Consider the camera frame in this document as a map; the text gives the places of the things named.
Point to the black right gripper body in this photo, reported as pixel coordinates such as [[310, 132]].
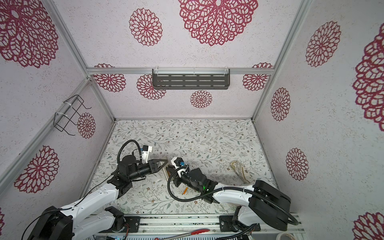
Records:
[[186, 180]]

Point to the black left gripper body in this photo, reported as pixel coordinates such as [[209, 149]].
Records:
[[151, 163]]

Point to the white universal AC remote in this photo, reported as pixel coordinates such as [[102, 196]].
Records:
[[168, 171]]

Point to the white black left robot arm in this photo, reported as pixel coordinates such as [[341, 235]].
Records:
[[76, 220]]

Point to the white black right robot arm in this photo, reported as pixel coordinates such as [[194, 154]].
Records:
[[257, 203]]

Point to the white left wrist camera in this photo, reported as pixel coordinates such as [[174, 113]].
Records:
[[146, 150]]

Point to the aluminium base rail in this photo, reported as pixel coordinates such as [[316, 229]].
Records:
[[151, 227]]

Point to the red handled tongs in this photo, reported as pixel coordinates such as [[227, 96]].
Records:
[[196, 232]]

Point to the grey slotted wall shelf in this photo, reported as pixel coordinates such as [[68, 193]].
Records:
[[191, 80]]

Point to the black wire wall rack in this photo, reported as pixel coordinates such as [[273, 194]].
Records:
[[84, 122]]

